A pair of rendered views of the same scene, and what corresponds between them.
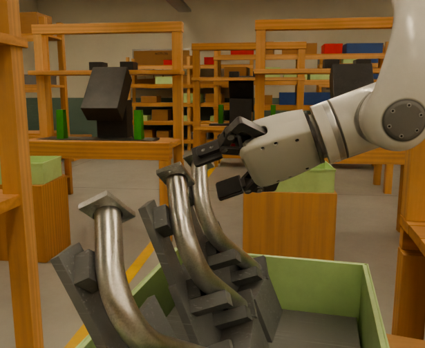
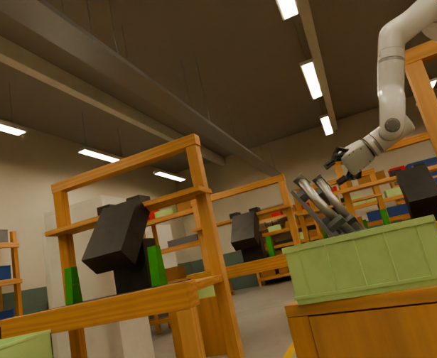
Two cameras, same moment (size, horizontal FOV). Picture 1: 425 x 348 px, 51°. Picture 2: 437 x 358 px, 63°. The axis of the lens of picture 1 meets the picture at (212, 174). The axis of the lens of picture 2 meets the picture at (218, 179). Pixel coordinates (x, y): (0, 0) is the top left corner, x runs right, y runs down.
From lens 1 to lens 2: 0.85 m
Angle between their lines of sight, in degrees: 26
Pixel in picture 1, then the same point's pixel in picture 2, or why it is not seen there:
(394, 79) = (384, 114)
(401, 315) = not seen: outside the picture
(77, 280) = (300, 196)
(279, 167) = (358, 162)
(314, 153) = (369, 153)
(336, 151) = (376, 148)
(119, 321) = (317, 201)
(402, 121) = (391, 125)
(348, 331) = not seen: hidden behind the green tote
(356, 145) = (384, 143)
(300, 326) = not seen: hidden behind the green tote
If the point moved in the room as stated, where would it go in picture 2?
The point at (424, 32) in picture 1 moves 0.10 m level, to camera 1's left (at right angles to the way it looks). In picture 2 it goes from (388, 99) to (357, 107)
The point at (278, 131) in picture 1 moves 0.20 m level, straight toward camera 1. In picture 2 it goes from (353, 148) to (350, 134)
